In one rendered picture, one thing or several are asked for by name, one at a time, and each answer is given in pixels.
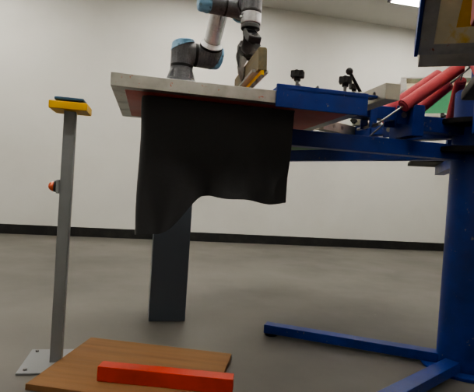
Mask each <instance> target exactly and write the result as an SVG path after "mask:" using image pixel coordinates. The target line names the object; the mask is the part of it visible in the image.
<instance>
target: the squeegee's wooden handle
mask: <svg viewBox="0 0 474 392"><path fill-rule="evenodd" d="M252 69H256V72H260V71H261V70H264V73H265V72H266V71H267V48H266V47H259V48H258V49H257V51H256V52H255V53H254V54H253V56H252V57H251V59H250V60H249V61H248V63H247V64H246V65H245V66H244V78H245V77H246V76H247V75H248V73H249V72H250V71H251V70H252ZM240 83H241V81H240V78H239V75H238V76H237V77H236V78H235V80H234V85H235V86H239V85H240Z"/></svg>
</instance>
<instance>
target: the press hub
mask: <svg viewBox="0 0 474 392"><path fill-rule="evenodd" d="M462 90H463V89H462ZM462 90H459V91H458V92H457V93H456V94H455V108H454V117H452V118H445V119H443V120H442V124H446V125H454V126H461V127H465V130H464V135H459V136H455V137H452V140H451V144H452V145H453V146H441V152H449V153H458V154H462V160H454V161H450V171H449V181H448V202H447V213H446V223H445V234H444V255H443V265H442V276H441V297H440V307H439V318H438V329H437V349H436V351H437V353H438V362H439V361H441V360H442V359H445V358H447V359H450V360H453V361H456V362H460V363H461V368H460V373H458V374H456V375H454V376H453V377H451V379H453V380H458V381H462V382H466V383H474V135H473V134H472V119H473V108H474V100H462V99H461V96H462Z"/></svg>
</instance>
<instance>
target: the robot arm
mask: <svg viewBox="0 0 474 392"><path fill-rule="evenodd" d="M197 10H198V11H200V12H204V13H209V14H210V15H209V21H208V25H207V28H206V32H205V38H203V39H201V42H200V44H195V41H194V40H193V39H191V38H178V39H176V40H174V41H173V42H172V46H171V49H170V50H171V56H170V71H169V72H168V75H167V78H168V79H180V80H188V81H195V77H194V74H193V67H197V68H207V69H210V70H211V69H214V70H217V69H218V68H219V67H220V66H221V64H222V63H223V57H224V49H223V45H222V44H221V40H222V37H223V31H224V28H225V25H226V19H227V17H230V18H232V19H233V20H234V21H235V22H237V23H240V24H241V30H242V31H243V40H241V41H240V43H239V44H238V45H237V53H236V60H237V74H238V75H239V78H240V81H241V82H242V81H243V79H244V65H245V64H246V62H247V61H249V60H250V59H251V57H252V56H253V54H254V53H255V52H256V51H257V49H258V48H259V47H260V46H261V45H260V43H261V39H262V38H261V37H260V35H259V34H258V31H259V30H260V25H261V19H262V0H197Z"/></svg>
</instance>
